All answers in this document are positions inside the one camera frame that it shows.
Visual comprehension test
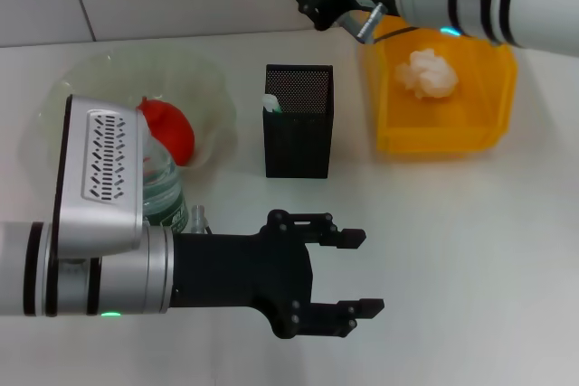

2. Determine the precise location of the clear wavy glass fruit plate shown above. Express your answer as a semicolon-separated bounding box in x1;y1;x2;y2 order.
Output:
38;49;240;171

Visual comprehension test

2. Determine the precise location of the yellow plastic bin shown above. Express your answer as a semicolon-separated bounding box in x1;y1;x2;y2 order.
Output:
359;14;519;155

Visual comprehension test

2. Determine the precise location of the black mesh pen holder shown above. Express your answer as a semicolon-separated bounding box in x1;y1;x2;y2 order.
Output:
261;63;336;180

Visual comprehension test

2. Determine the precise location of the white paper ball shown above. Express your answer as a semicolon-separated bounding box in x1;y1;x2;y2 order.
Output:
394;47;459;101

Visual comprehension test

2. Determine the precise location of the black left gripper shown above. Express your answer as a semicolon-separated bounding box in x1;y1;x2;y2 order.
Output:
170;208;386;341

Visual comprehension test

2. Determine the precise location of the clear green-label water bottle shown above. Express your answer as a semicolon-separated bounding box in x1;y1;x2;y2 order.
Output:
141;126;190;232

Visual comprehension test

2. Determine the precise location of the mint green utility knife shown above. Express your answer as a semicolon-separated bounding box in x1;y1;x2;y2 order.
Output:
261;92;284;115

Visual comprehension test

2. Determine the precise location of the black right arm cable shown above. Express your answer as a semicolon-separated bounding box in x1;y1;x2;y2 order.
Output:
369;25;418;44

